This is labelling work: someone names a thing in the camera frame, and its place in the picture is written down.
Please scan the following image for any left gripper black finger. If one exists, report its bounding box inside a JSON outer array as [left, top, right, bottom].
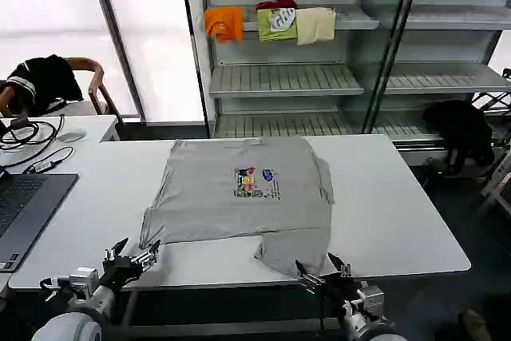
[[104, 236, 130, 262], [133, 240, 162, 273]]

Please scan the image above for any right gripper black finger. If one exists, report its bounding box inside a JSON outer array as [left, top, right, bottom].
[[294, 259, 327, 295], [327, 252, 353, 279]]

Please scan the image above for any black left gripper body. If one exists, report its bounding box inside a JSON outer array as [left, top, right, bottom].
[[99, 255, 147, 290]]

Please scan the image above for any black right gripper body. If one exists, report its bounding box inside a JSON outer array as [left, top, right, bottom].
[[319, 273, 361, 311]]

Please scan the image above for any grey printed T-shirt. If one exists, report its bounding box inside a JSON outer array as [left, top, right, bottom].
[[137, 136, 335, 280]]

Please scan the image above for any dark grey laptop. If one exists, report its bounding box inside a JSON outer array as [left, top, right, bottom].
[[0, 172, 80, 274]]

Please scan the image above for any flat grey mouse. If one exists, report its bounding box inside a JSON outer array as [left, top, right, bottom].
[[55, 129, 87, 143]]

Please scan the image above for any white side desk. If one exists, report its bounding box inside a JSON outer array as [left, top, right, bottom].
[[0, 113, 118, 176]]

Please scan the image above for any tan shoe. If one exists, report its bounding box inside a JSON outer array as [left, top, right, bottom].
[[461, 308, 493, 341]]

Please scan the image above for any wooden chair with white seat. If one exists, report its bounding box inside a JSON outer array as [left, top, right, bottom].
[[63, 57, 123, 125]]

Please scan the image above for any light wooden stand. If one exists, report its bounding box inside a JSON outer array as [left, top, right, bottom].
[[480, 152, 511, 215]]

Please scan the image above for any grey metal shelf rack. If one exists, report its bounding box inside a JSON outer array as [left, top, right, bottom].
[[178, 0, 511, 154]]

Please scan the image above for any metal folding rack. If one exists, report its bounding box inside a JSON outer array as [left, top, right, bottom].
[[470, 90, 511, 119]]

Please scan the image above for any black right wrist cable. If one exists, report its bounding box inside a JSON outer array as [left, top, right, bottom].
[[318, 295, 345, 341]]

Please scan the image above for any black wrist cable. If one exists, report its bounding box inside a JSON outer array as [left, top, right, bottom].
[[38, 276, 71, 303], [318, 295, 345, 341]]

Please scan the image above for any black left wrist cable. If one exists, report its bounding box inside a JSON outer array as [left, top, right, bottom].
[[38, 276, 71, 303]]

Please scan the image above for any black cable with grey adapter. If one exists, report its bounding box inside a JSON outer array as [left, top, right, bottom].
[[0, 145, 75, 175]]

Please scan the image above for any coiled black cable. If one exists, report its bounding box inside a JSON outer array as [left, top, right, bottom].
[[0, 113, 66, 153]]

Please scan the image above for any grey metal window post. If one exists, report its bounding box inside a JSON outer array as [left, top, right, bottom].
[[85, 0, 147, 123]]

